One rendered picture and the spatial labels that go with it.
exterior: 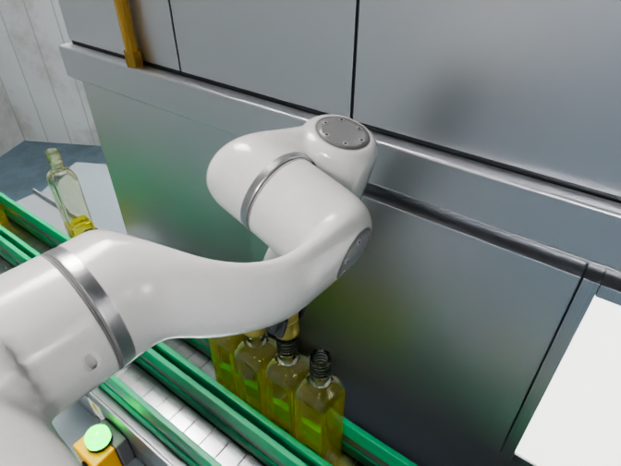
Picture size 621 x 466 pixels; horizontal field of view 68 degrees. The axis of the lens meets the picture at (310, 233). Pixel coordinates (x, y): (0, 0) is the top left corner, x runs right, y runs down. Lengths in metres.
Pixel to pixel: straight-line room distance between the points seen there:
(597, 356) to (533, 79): 0.30
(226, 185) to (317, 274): 0.11
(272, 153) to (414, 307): 0.36
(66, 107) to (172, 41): 3.29
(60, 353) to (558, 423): 0.58
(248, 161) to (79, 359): 0.18
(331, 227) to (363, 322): 0.42
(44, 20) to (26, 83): 0.54
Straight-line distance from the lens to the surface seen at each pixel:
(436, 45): 0.52
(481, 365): 0.67
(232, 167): 0.37
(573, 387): 0.65
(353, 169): 0.40
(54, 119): 4.17
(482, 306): 0.60
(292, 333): 0.63
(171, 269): 0.28
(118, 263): 0.29
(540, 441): 0.74
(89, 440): 0.98
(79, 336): 0.28
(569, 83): 0.49
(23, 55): 4.07
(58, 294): 0.28
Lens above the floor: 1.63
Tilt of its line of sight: 37 degrees down
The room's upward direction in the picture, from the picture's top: straight up
